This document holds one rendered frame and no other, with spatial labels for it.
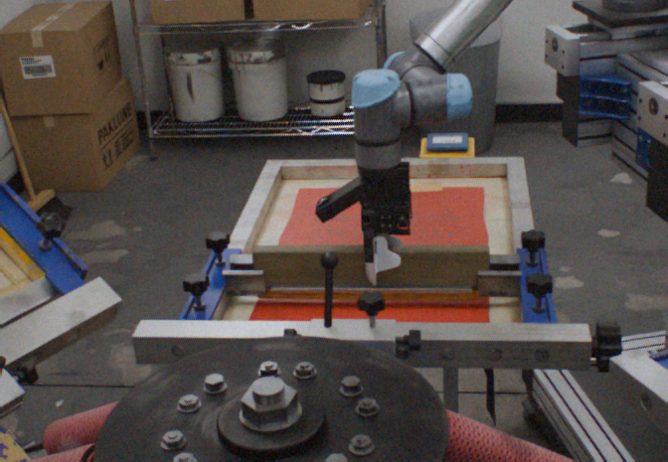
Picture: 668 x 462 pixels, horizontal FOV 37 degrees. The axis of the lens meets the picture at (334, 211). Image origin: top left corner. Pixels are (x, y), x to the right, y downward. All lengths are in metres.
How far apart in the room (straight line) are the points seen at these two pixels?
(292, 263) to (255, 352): 0.77
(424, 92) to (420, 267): 0.30
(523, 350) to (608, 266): 2.51
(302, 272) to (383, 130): 0.30
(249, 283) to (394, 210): 0.29
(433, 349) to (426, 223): 0.60
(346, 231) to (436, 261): 0.37
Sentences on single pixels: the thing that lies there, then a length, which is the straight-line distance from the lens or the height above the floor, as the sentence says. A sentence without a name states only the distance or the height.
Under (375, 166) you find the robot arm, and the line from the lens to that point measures 1.62.
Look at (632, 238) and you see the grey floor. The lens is 4.23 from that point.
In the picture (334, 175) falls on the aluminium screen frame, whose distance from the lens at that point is 2.28.
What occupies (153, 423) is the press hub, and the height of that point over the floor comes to 1.31.
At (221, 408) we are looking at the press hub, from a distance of 0.90.
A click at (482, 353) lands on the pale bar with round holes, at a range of 1.50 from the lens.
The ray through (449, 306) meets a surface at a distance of 1.74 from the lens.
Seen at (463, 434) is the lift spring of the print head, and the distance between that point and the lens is 1.03.
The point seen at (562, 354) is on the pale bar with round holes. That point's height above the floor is 1.02.
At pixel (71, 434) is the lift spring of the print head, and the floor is 1.14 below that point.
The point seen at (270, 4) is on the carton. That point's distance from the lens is 4.94.
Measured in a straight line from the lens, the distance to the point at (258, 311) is 1.76.
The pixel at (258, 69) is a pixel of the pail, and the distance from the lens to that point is 5.09.
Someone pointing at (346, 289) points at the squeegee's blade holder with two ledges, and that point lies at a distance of 1.73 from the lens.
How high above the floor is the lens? 1.82
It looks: 24 degrees down
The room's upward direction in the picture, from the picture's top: 4 degrees counter-clockwise
